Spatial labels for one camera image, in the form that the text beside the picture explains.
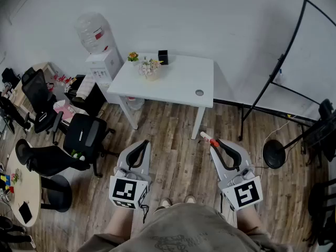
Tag clear water bottle red label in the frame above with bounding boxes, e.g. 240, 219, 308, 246
75, 12, 117, 55

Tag round wooden table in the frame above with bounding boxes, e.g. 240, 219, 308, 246
5, 147, 43, 228

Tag empty clear water bottle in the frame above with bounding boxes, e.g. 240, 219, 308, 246
125, 96, 145, 112

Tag small white bottle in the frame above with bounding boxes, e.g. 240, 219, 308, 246
275, 68, 286, 86

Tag small pink flower pot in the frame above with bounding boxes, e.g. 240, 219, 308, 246
10, 167, 22, 185

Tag black wrist strap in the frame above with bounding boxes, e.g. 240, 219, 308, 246
140, 204, 150, 224

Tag white power cable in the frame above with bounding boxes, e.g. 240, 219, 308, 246
259, 114, 299, 169

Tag black metal chair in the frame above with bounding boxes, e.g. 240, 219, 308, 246
306, 177, 336, 247

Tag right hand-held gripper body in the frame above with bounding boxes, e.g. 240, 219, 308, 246
217, 163, 264, 212

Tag person's left forearm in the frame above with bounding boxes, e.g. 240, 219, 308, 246
104, 205, 135, 240

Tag black flat pouch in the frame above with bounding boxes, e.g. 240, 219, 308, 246
18, 201, 33, 225

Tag pink paper bag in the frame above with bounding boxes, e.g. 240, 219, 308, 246
53, 99, 75, 121

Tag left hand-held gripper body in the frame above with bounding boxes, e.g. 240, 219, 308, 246
108, 166, 153, 211

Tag black low cabinet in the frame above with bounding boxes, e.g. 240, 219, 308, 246
65, 74, 107, 117

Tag pink flower bouquet pot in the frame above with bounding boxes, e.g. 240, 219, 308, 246
138, 58, 162, 82

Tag black mesh office chair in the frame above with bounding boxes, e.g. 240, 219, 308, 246
20, 67, 64, 146
15, 139, 91, 213
62, 112, 117, 179

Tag person's grey printed shirt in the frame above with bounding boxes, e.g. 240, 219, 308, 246
77, 202, 293, 252

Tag person's right forearm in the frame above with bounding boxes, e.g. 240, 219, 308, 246
235, 204, 266, 236

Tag black square pen holder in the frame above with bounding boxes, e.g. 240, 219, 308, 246
157, 49, 169, 66

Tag black backpack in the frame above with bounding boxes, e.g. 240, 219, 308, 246
1, 67, 22, 89

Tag colourful toy blocks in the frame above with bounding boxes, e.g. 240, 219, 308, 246
0, 174, 15, 194

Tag white rectangular table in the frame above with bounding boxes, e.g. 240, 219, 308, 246
107, 52, 215, 140

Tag white water dispenser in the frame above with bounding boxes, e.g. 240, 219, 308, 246
85, 48, 124, 105

